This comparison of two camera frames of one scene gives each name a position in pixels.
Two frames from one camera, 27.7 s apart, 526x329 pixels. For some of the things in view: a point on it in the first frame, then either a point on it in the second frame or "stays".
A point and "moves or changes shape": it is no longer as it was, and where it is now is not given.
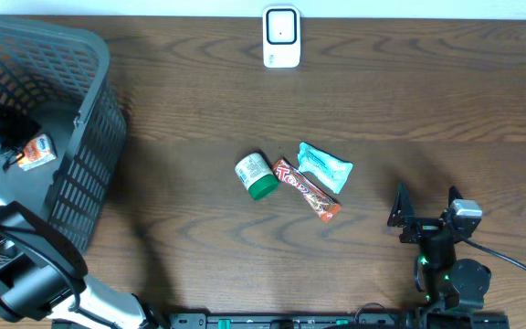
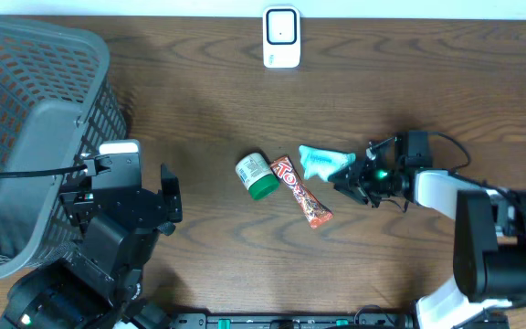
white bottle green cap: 257,175 stays
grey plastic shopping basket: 61,78 stays
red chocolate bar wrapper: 324,206 moves or changes shape
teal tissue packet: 328,170 moves or changes shape
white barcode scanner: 281,37 stays
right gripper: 422,227 -> 360,172
